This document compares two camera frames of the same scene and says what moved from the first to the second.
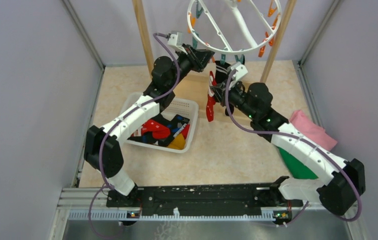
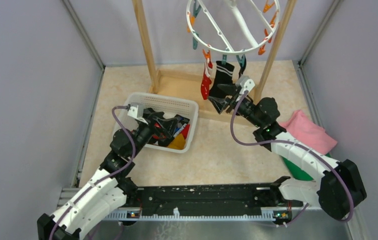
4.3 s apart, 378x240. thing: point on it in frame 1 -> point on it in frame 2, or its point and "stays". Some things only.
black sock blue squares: x=176 y=125 stays
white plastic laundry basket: x=188 y=108 stays
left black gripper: x=198 y=58 -> x=167 y=125
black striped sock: x=221 y=73 stays
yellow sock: x=178 y=143 stays
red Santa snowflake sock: x=211 y=100 -> x=206 y=80
